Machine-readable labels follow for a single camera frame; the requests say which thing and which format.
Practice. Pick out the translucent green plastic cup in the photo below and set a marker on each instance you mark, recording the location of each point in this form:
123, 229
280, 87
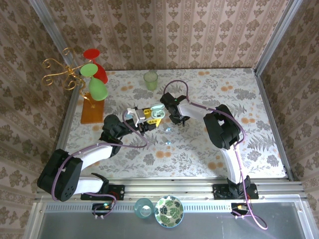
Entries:
150, 83

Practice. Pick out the teal glass cup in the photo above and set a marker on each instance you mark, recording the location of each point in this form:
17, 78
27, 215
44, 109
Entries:
137, 209

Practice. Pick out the green wine glass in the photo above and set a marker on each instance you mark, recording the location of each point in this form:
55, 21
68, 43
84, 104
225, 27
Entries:
97, 89

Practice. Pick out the small black controller board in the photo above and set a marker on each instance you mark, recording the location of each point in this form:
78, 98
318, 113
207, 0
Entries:
239, 208
101, 207

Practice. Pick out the grey metal panel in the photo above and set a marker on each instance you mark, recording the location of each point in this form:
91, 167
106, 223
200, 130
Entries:
199, 229

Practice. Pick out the leaf pattern bowl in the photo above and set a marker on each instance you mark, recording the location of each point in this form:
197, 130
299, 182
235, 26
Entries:
169, 211

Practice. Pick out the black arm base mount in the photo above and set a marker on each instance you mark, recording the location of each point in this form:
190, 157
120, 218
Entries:
117, 191
220, 191

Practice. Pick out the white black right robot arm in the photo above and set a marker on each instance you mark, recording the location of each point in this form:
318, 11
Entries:
194, 109

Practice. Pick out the red wine glass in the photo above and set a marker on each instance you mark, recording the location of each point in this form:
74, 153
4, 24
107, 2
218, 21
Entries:
101, 73

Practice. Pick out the aluminium frame post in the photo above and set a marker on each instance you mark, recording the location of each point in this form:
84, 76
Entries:
275, 35
49, 27

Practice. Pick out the aluminium side rail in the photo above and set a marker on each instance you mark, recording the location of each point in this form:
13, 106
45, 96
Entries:
266, 99
71, 109

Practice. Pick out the aluminium front rail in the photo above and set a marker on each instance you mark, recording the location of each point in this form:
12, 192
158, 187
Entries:
174, 189

